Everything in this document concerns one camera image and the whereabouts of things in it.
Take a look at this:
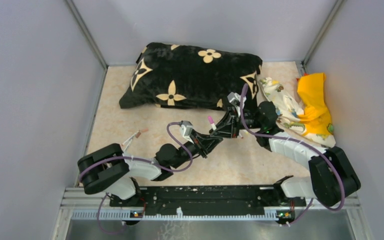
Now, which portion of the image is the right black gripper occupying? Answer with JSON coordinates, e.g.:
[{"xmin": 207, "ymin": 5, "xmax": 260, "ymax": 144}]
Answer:
[{"xmin": 209, "ymin": 106, "xmax": 264, "ymax": 139}]

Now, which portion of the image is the white pen brown cap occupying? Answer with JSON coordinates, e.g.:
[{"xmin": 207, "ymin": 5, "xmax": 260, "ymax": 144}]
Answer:
[{"xmin": 125, "ymin": 130, "xmax": 142, "ymax": 149}]

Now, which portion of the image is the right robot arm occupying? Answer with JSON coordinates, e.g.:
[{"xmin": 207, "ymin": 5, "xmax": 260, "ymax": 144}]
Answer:
[{"xmin": 208, "ymin": 101, "xmax": 361, "ymax": 208}]

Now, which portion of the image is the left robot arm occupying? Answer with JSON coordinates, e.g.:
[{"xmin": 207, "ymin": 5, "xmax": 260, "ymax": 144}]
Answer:
[{"xmin": 77, "ymin": 130, "xmax": 223, "ymax": 207}]

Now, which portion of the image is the white patterned cloth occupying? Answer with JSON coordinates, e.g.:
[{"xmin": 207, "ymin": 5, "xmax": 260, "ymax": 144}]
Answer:
[{"xmin": 258, "ymin": 77, "xmax": 336, "ymax": 147}]

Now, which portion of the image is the black floral pillow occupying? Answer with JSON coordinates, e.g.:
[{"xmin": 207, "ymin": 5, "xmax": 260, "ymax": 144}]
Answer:
[{"xmin": 119, "ymin": 42, "xmax": 263, "ymax": 111}]

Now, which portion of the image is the yellow cloth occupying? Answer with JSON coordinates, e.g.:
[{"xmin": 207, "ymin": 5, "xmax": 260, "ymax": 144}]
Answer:
[{"xmin": 297, "ymin": 72, "xmax": 334, "ymax": 139}]

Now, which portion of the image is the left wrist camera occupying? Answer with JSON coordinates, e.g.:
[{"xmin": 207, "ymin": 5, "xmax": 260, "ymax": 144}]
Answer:
[{"xmin": 179, "ymin": 120, "xmax": 194, "ymax": 143}]

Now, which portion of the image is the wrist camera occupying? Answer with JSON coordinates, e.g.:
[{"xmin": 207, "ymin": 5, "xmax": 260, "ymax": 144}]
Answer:
[
  {"xmin": 227, "ymin": 92, "xmax": 247, "ymax": 108},
  {"xmin": 179, "ymin": 120, "xmax": 194, "ymax": 143}
]

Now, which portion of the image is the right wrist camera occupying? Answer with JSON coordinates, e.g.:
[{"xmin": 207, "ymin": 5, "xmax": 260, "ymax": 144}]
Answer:
[{"xmin": 227, "ymin": 92, "xmax": 247, "ymax": 108}]

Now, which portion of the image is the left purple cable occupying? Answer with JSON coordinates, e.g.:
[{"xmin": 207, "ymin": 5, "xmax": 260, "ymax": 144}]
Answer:
[{"xmin": 78, "ymin": 121, "xmax": 195, "ymax": 237}]

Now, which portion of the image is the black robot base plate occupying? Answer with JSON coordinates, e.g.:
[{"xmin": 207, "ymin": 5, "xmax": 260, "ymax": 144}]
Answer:
[{"xmin": 109, "ymin": 185, "xmax": 306, "ymax": 217}]

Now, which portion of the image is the aluminium frame rail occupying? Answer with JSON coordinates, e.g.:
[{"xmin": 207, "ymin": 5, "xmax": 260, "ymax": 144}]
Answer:
[{"xmin": 52, "ymin": 185, "xmax": 370, "ymax": 240}]

